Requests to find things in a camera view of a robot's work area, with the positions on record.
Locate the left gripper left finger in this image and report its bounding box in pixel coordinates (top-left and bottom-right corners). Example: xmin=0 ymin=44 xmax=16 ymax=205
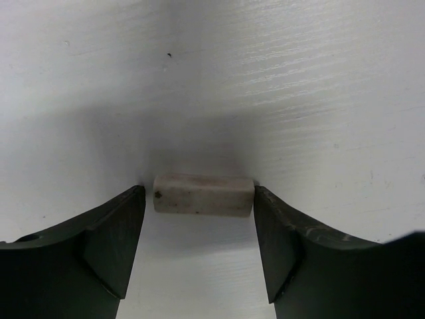
xmin=1 ymin=185 xmax=145 ymax=318

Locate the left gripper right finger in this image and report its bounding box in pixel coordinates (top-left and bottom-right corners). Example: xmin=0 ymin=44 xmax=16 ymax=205
xmin=254 ymin=186 xmax=424 ymax=318

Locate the white eraser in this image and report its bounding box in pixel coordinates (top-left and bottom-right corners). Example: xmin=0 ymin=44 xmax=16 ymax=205
xmin=153 ymin=173 xmax=255 ymax=217

